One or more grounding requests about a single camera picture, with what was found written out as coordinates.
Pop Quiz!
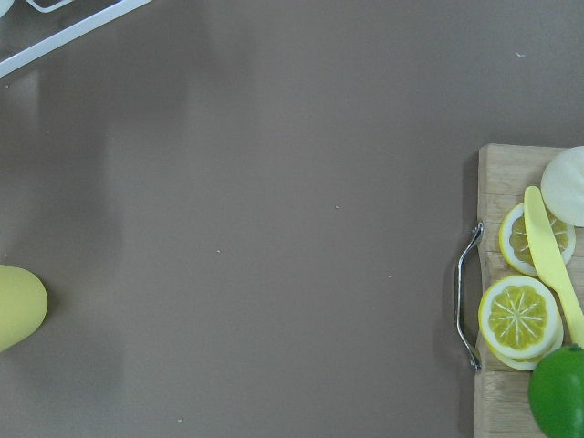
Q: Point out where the front lemon slice stack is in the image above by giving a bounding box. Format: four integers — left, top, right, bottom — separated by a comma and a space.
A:
478, 275, 564, 371

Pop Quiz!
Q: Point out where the lemon slice under knife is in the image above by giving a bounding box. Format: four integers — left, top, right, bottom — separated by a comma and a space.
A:
498, 203, 577, 276

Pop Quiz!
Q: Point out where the yellow plastic knife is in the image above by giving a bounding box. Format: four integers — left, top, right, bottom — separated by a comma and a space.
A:
524, 186, 583, 347

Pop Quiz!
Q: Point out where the white steamed bun toy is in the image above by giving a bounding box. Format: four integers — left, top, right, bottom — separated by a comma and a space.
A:
540, 146, 583, 227

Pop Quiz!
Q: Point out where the yellow cup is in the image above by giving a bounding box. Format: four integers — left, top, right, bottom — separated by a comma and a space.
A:
1, 265, 48, 351

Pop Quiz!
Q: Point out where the green lime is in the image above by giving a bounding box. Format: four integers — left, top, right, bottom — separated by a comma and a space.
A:
528, 344, 583, 437

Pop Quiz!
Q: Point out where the metal cutting board handle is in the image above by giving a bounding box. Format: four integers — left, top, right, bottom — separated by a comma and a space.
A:
453, 221, 485, 373

